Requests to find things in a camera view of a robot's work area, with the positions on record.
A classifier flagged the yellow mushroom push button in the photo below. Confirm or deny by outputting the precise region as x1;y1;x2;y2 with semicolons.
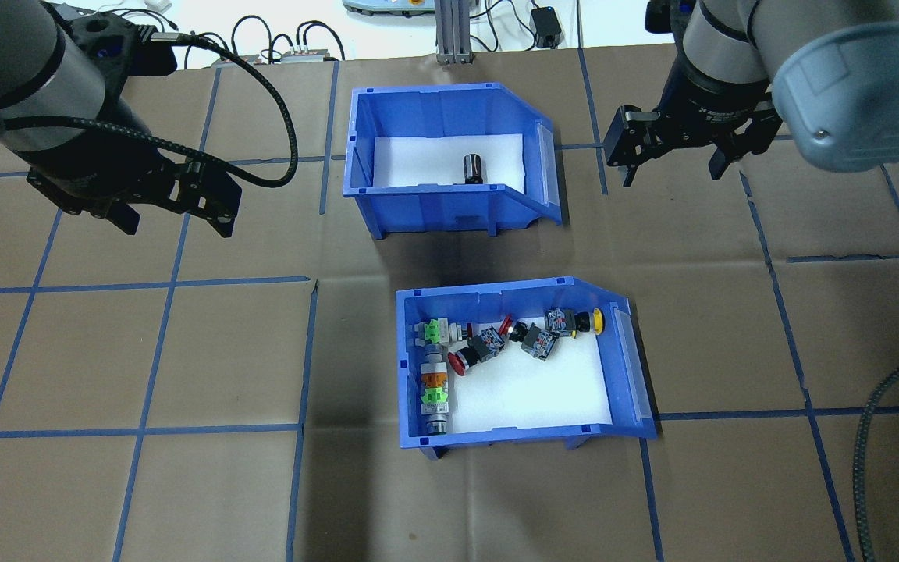
545;307;606;340

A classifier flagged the white foam bin liner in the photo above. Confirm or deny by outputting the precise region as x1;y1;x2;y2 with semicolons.
416;316;615;435
371;133;529;191

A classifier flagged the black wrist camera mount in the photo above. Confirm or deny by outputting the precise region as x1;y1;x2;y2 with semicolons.
645;0;700;37
48;4;179;79

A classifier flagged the green block switch silver head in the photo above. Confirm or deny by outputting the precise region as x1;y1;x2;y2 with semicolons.
420;388;451;437

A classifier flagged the blue plastic storage bin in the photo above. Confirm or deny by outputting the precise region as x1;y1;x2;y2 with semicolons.
343;82;564;241
395;276;659;461

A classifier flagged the aluminium profile post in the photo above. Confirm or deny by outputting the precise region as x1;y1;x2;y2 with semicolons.
435;0;475;66

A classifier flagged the red mushroom push button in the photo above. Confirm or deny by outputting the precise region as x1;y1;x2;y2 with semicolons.
499;316;559;362
449;328;507;378

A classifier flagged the light blue teach pendant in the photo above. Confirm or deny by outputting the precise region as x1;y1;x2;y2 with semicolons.
343;0;436;17

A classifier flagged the orange block switch silver head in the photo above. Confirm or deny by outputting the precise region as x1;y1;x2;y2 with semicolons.
420;350;450;389

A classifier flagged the green block switch red head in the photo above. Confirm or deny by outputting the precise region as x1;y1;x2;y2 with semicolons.
416;318;474;349

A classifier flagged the black desk cable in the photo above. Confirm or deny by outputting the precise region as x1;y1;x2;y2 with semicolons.
293;22;346;62
231;16;279;57

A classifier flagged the black power adapter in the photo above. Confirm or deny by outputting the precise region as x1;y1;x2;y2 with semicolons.
531;6;565;50

